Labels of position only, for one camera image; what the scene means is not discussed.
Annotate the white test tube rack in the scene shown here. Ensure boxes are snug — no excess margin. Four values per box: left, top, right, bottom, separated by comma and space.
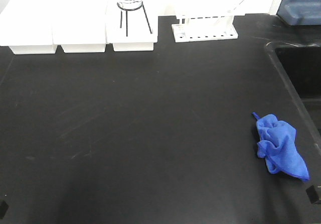
172, 16, 238, 43

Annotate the white left storage bin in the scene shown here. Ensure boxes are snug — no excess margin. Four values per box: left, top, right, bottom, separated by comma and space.
1, 0, 57, 55

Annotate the white storage bin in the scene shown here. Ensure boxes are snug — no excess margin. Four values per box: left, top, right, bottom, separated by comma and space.
106, 0, 158, 52
52, 0, 107, 53
1, 0, 57, 55

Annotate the black wire tripod stand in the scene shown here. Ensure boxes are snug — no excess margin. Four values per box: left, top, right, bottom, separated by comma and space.
117, 1, 153, 37

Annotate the blue-grey plastic container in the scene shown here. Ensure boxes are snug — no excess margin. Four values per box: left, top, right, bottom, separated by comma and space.
277, 0, 320, 26

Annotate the blue microfiber cloth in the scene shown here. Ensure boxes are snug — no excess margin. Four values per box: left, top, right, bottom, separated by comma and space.
252, 112, 310, 182

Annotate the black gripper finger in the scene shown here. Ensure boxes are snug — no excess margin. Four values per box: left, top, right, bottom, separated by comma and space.
305, 185, 321, 204
0, 200, 9, 219

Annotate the black lab sink basin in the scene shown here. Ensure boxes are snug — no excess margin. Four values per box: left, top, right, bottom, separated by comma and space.
264, 42, 320, 136

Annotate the clear glass pipette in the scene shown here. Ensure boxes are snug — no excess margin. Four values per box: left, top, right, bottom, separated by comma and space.
217, 0, 247, 25

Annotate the white middle storage bin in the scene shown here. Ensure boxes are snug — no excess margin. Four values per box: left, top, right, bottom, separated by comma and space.
52, 0, 107, 53

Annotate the white right storage bin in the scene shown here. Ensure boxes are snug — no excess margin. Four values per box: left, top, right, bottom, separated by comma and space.
106, 0, 158, 52

